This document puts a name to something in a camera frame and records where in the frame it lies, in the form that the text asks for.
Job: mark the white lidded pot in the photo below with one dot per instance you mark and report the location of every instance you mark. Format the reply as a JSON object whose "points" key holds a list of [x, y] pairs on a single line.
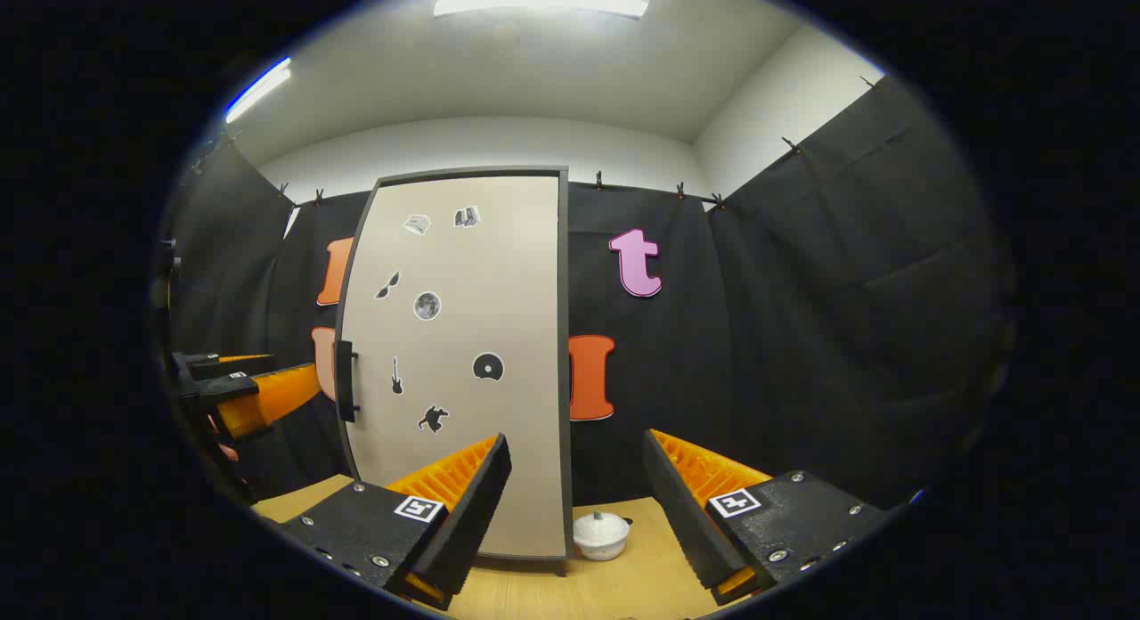
{"points": [[601, 535]]}

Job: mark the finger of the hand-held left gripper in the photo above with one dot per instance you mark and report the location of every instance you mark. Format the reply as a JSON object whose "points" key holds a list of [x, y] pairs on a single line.
{"points": [[209, 366], [272, 395]]}

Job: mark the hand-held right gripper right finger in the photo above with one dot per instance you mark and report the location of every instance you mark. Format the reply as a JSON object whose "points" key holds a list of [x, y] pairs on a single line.
{"points": [[681, 513]]}

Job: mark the row of black cloth clips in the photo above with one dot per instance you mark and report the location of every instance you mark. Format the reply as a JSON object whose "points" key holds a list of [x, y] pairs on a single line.
{"points": [[598, 182]]}

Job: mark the beige cabinet door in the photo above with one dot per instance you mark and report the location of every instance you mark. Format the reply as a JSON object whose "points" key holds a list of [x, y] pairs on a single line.
{"points": [[481, 273]]}

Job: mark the grey cabinet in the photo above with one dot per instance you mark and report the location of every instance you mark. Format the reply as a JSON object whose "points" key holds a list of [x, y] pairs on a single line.
{"points": [[565, 335]]}

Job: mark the narrow ceiling light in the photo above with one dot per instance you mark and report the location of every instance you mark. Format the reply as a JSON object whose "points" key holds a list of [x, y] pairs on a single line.
{"points": [[258, 90]]}

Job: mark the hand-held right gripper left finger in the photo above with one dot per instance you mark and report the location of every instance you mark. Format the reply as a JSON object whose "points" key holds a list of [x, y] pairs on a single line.
{"points": [[472, 504]]}

